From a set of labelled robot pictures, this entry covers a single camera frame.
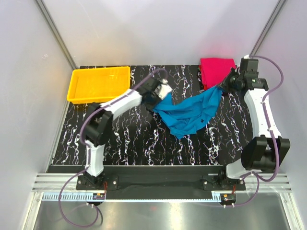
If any blue t shirt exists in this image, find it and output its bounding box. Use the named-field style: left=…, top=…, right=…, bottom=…
left=153, top=87, right=223, bottom=139

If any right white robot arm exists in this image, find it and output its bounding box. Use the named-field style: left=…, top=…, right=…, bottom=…
left=216, top=55, right=290, bottom=190

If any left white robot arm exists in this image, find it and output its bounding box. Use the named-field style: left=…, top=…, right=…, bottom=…
left=80, top=77, right=172, bottom=190

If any folded red t shirt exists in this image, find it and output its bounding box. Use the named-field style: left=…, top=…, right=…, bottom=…
left=198, top=65, right=208, bottom=91

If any folded pink t shirt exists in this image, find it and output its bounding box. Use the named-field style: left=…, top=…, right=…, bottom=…
left=200, top=57, right=236, bottom=89

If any yellow plastic tray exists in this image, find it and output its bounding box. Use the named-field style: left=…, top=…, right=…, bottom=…
left=67, top=66, right=130, bottom=104

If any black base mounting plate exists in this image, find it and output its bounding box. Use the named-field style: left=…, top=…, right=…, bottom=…
left=76, top=165, right=246, bottom=201

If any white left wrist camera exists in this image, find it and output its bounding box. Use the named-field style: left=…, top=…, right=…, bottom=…
left=154, top=79, right=172, bottom=100

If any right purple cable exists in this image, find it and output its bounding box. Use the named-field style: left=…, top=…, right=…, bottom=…
left=223, top=55, right=286, bottom=207

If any purple cable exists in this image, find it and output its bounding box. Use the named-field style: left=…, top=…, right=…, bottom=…
left=57, top=69, right=168, bottom=227
left=223, top=55, right=286, bottom=207

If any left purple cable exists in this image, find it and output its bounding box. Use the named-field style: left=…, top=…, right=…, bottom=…
left=57, top=69, right=168, bottom=227

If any slotted cable duct rail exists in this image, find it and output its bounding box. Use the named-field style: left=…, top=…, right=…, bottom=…
left=42, top=193, right=237, bottom=202

